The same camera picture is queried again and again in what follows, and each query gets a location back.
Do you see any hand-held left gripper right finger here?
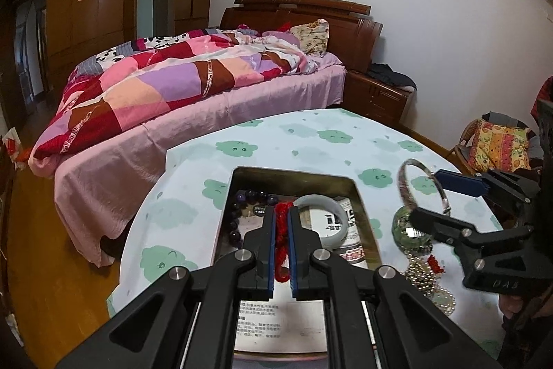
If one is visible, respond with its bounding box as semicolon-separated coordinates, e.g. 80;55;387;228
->
287;205;502;369

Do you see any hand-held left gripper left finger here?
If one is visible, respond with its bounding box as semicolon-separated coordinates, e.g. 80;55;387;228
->
54;207;277;369

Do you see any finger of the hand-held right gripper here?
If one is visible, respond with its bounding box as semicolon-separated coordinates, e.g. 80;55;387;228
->
408;207;536;293
433;169;543;214

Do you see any red cord bracelet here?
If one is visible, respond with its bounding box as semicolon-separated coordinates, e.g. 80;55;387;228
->
274;200;299;285

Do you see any silver bangle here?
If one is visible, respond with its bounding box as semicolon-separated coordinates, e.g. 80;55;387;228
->
397;158;452;216

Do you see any pink jewelry box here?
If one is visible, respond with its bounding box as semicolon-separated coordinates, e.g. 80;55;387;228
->
214;167;383;361

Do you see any person's right hand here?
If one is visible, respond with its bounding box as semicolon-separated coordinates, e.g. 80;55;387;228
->
497;293;525;322

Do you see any green bangle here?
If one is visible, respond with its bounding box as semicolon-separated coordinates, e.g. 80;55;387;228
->
392;207;433;253

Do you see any wicker chair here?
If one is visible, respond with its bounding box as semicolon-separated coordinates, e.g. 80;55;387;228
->
449;116;536;175

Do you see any colourful patterned cushion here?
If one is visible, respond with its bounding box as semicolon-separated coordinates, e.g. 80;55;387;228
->
469;119;532;173

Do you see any white jade bangle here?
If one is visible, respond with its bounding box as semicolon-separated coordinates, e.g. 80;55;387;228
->
293;194;350;242

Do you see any printed white packet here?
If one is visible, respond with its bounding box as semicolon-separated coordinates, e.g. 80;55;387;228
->
302;196;370;268

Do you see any green jade pendant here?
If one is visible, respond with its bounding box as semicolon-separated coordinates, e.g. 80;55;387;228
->
432;291;456;315

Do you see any printed paper sheet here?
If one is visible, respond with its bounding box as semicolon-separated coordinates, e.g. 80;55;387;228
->
235;300;327;352

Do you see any grey cloth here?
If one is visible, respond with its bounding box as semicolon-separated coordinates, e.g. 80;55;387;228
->
481;112;534;130

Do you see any cloud-print tablecloth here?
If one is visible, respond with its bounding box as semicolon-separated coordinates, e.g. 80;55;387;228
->
106;107;510;369

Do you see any wooden nightstand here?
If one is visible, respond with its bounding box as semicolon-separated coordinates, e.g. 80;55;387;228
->
343;68;418;128

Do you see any red cloth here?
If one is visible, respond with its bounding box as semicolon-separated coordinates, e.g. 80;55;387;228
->
531;76;553;117

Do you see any dark clothing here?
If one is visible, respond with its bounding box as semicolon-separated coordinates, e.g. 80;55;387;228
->
366;63;418;90

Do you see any bed with pink sheet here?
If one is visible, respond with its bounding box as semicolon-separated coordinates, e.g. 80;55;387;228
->
28;49;348;268

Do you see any wooden headboard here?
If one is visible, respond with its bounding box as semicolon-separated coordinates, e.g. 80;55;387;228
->
219;0;384;71

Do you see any patchwork quilt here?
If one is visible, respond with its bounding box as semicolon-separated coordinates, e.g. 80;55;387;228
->
28;27;320;175

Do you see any floral pillow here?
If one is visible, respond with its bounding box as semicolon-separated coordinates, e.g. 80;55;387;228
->
289;19;330;57

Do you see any red and white bag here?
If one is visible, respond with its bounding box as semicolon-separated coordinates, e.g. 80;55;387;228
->
2;127;31;171

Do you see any dark purple bead bracelet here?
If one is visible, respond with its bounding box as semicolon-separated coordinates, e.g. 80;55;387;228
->
225;188;279;249

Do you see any red bead bracelet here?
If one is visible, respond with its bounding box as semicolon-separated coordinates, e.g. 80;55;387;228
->
425;257;446;277

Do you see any gold bead necklace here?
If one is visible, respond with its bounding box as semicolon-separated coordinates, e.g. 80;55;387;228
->
400;250;454;311

